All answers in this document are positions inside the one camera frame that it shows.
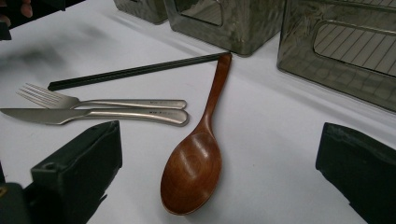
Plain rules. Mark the steel table knife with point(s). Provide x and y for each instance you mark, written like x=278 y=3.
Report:
x=46 y=115

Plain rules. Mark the black chopstick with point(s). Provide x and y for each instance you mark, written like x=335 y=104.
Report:
x=130 y=75
x=130 y=70

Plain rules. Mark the brown wooden spoon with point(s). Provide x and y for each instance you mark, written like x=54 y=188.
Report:
x=193 y=174

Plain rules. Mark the white table cover sheet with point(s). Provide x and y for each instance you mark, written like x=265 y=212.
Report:
x=280 y=140

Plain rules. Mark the steel fork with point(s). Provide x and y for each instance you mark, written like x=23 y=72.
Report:
x=124 y=103

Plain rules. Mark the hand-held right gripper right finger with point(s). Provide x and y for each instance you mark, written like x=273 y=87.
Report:
x=361 y=168

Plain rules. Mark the transparent brown plastic bin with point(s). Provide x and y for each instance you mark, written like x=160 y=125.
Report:
x=299 y=56
x=140 y=9
x=236 y=34

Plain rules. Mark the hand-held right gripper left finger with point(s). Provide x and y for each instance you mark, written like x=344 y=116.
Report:
x=74 y=174

